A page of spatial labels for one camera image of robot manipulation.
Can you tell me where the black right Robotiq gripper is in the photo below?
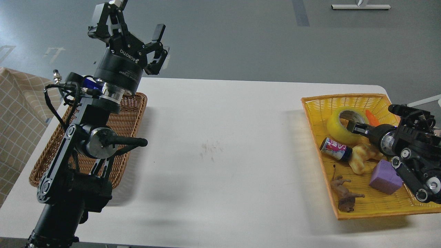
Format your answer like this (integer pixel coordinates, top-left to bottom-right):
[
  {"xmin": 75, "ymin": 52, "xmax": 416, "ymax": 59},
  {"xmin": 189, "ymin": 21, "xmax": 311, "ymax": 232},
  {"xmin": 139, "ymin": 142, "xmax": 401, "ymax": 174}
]
[{"xmin": 347, "ymin": 121, "xmax": 395, "ymax": 149}]

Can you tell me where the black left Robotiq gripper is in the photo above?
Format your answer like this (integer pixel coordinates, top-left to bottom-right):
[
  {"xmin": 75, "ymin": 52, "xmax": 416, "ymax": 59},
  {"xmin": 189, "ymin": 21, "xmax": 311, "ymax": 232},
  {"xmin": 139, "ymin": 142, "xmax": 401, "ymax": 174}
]
[{"xmin": 87, "ymin": 0, "xmax": 168, "ymax": 95}]

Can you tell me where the yellow tape roll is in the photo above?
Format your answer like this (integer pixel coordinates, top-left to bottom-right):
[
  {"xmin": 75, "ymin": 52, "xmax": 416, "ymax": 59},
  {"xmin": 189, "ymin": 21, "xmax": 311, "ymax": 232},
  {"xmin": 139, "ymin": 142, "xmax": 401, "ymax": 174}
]
[{"xmin": 326, "ymin": 106, "xmax": 369, "ymax": 146}]

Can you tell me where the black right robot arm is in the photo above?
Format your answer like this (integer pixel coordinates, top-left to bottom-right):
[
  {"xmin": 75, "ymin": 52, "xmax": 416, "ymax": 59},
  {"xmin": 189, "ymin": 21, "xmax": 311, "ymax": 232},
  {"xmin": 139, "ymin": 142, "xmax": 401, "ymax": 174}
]
[{"xmin": 347, "ymin": 105, "xmax": 441, "ymax": 204}]

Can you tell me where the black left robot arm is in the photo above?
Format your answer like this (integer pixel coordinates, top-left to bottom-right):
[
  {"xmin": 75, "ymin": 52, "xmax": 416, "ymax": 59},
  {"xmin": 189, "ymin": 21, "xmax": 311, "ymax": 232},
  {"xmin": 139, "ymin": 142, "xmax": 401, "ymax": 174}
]
[{"xmin": 25, "ymin": 0, "xmax": 168, "ymax": 248}]

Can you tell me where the orange toy carrot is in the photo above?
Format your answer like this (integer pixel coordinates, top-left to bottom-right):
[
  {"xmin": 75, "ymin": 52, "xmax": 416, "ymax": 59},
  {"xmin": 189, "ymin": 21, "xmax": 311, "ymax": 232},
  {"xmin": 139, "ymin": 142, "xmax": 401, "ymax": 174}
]
[{"xmin": 365, "ymin": 109, "xmax": 381, "ymax": 127}]

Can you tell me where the toy croissant bread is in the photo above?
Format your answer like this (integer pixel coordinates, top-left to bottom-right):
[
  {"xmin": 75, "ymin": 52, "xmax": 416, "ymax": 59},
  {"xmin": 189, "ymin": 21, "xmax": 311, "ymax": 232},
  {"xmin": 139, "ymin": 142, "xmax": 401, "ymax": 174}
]
[{"xmin": 348, "ymin": 143, "xmax": 386, "ymax": 175}]

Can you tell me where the small drink can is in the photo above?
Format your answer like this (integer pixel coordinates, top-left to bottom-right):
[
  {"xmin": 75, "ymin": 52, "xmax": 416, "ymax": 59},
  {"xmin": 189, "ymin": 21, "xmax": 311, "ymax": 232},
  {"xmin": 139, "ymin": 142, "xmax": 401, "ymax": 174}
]
[{"xmin": 320, "ymin": 137, "xmax": 353, "ymax": 162}]

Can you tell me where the yellow plastic basket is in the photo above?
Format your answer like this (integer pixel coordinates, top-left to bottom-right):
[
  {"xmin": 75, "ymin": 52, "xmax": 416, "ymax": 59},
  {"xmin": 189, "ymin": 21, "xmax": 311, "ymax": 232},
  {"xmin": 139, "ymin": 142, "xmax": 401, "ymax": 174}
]
[{"xmin": 302, "ymin": 94, "xmax": 440, "ymax": 220}]

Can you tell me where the purple foam block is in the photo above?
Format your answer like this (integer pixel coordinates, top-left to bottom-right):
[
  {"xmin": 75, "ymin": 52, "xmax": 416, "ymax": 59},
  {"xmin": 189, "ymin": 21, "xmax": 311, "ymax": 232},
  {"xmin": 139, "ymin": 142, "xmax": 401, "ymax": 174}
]
[{"xmin": 369, "ymin": 159, "xmax": 403, "ymax": 195}]

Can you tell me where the brown toy lion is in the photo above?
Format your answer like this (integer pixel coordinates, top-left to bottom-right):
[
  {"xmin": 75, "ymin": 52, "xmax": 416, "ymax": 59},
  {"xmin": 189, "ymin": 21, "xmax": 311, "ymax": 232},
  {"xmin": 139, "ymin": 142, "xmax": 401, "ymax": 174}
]
[{"xmin": 330, "ymin": 164, "xmax": 365, "ymax": 213}]

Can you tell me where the brown wicker basket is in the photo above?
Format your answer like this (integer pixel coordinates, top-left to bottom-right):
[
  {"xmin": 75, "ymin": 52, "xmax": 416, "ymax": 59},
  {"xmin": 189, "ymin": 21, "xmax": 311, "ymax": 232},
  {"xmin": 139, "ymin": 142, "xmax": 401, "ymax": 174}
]
[{"xmin": 29, "ymin": 92, "xmax": 147, "ymax": 189}]

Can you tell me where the white stand base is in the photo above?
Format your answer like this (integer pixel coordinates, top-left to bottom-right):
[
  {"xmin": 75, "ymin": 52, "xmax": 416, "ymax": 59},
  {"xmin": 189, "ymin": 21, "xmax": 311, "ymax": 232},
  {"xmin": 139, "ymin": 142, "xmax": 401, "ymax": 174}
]
[{"xmin": 331, "ymin": 0, "xmax": 391, "ymax": 10}]

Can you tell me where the beige checkered cloth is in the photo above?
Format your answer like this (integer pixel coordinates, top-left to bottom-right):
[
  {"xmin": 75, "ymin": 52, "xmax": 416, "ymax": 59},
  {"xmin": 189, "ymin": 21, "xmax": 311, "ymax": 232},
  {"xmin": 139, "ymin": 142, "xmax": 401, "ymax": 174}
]
[{"xmin": 0, "ymin": 67, "xmax": 53, "ymax": 205}]

